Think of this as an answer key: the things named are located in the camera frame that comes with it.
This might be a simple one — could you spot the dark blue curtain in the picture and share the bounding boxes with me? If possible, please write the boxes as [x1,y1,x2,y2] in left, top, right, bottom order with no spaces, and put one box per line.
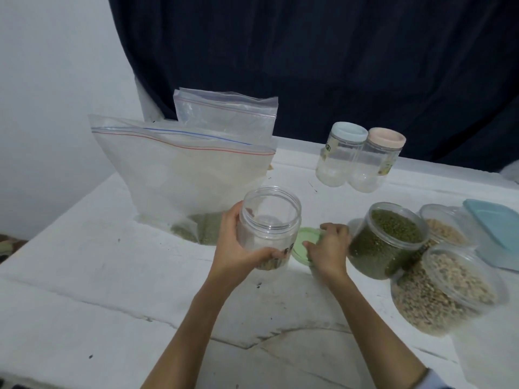
[107,0,519,173]

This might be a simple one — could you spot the open jar of green beans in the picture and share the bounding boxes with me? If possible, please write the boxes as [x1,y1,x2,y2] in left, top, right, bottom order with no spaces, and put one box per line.
[347,202,430,280]

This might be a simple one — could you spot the person's right hand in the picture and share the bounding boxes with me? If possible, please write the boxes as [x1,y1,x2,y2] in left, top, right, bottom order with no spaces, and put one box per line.
[304,223,352,285]

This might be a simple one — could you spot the large zip bag with beans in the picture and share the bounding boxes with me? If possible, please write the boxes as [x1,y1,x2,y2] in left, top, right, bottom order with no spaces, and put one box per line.
[88,113,277,245]

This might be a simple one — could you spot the clear plastic jar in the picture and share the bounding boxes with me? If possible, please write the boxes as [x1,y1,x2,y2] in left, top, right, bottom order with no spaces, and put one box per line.
[236,185,302,272]

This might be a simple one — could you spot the small open jar of grains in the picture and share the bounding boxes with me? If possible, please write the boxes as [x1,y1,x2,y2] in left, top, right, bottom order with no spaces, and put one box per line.
[419,203,478,250]

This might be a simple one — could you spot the person's left hand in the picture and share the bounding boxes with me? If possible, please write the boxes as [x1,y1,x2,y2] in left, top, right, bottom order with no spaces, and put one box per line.
[210,200,287,286]

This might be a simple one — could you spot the clear jar with pink lid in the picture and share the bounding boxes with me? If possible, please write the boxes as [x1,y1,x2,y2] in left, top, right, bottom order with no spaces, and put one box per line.
[348,127,407,194]

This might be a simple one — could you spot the large open jar of grains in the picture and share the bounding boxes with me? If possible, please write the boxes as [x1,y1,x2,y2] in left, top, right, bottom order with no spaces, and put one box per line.
[390,243,510,336]

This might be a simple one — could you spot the green jar lid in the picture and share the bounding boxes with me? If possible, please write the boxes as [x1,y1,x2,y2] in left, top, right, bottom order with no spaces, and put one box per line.
[291,227,326,266]

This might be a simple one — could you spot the person's right forearm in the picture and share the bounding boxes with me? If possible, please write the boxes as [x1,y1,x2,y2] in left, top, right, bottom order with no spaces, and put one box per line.
[320,274,431,389]

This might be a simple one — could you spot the person's left forearm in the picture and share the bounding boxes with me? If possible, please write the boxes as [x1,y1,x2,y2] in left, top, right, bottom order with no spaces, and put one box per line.
[140,274,249,389]

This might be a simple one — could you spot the clear jar with blue lid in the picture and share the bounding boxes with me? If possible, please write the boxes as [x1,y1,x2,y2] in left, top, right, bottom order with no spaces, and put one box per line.
[315,122,368,188]

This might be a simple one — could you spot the container with blue lid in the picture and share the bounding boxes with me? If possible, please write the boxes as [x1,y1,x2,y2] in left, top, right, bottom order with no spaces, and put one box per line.
[462,199,519,273]

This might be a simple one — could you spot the small empty zip bag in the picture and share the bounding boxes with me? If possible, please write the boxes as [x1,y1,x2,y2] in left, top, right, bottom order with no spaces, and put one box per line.
[173,88,280,147]

